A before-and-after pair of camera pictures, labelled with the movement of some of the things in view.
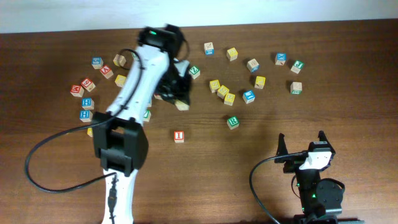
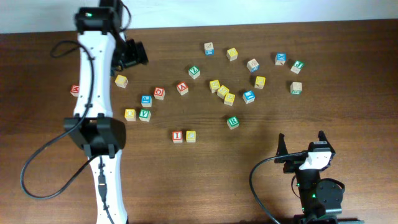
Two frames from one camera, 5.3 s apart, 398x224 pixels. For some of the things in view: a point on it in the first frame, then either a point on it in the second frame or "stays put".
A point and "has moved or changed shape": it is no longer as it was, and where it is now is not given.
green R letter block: x=233 y=122 stays put
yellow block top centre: x=232 y=54 stays put
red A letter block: x=181 y=106 has moved or changed shape
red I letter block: x=179 y=136 stays put
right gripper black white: x=293 y=163 stays put
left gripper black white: x=180 y=91 -> x=140 y=54
